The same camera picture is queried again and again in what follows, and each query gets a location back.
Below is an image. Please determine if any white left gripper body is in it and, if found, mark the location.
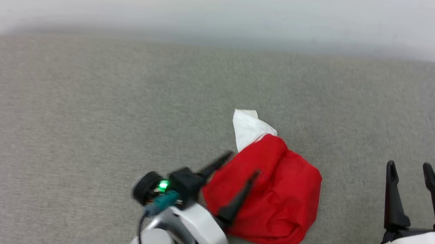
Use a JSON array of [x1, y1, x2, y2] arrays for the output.
[[161, 199, 235, 244]]

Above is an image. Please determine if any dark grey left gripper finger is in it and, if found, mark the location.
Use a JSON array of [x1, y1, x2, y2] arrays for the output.
[[196, 147, 235, 184], [216, 165, 261, 229]]

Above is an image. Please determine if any red white jersey garment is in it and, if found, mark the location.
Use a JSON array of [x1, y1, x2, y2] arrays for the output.
[[196, 105, 330, 244]]

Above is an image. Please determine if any grey fabric sofa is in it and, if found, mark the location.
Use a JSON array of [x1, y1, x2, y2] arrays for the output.
[[0, 8, 435, 244]]

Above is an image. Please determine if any teal cable connector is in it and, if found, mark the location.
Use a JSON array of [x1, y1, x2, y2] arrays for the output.
[[143, 188, 181, 219]]

